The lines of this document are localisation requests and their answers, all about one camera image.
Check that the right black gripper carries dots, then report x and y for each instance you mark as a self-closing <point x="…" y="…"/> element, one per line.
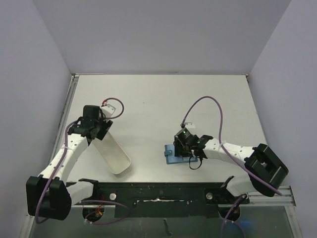
<point x="179" y="148"/>

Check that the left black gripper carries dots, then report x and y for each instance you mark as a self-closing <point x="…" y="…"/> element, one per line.
<point x="104" y="127"/>

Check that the blue leather card holder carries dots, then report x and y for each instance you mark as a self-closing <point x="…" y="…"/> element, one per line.
<point x="169" y="152"/>

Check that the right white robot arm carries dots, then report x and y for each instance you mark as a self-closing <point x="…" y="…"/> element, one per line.
<point x="265" y="172"/>

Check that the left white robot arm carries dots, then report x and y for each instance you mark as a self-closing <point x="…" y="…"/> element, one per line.
<point x="48" y="194"/>

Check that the white oblong plastic tray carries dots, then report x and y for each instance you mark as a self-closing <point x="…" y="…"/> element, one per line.
<point x="114" y="156"/>

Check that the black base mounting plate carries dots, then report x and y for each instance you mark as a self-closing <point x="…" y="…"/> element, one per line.
<point x="160" y="200"/>

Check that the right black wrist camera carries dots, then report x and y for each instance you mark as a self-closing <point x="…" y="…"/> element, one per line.
<point x="186" y="133"/>

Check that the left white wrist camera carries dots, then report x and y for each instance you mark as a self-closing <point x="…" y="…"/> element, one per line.
<point x="108" y="110"/>

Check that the aluminium left side rail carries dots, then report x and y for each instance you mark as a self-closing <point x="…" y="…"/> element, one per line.
<point x="64" y="115"/>

